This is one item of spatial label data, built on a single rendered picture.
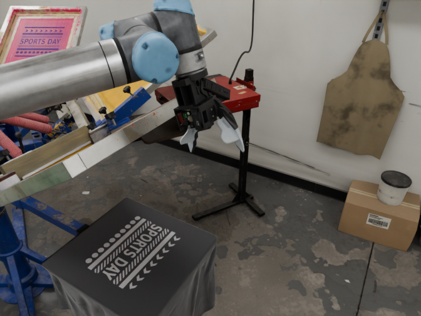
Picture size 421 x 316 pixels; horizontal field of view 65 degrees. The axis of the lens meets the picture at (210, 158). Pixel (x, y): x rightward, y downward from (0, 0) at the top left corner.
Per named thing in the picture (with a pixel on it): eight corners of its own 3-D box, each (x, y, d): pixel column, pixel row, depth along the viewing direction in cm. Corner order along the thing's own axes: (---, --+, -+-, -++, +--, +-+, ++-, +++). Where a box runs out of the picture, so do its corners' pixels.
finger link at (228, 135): (233, 161, 72) (204, 130, 72) (245, 150, 77) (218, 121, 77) (242, 153, 70) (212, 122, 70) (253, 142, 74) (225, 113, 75)
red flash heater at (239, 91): (228, 88, 259) (228, 73, 253) (264, 108, 225) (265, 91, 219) (155, 102, 234) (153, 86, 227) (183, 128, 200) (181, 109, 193)
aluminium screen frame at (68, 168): (219, 88, 107) (214, 78, 106) (72, 178, 64) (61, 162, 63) (96, 147, 158) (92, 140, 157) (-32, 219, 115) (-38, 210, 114)
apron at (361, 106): (384, 157, 259) (431, 12, 204) (383, 161, 254) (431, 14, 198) (317, 140, 282) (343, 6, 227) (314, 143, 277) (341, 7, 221)
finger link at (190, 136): (171, 153, 81) (180, 124, 75) (185, 143, 86) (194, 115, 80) (181, 160, 81) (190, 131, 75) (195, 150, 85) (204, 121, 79)
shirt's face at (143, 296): (217, 237, 130) (217, 236, 130) (144, 328, 98) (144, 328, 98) (126, 198, 151) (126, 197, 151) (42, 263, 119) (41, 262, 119)
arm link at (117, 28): (103, 32, 56) (164, 16, 59) (93, 22, 64) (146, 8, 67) (118, 76, 60) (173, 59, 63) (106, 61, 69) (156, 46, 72)
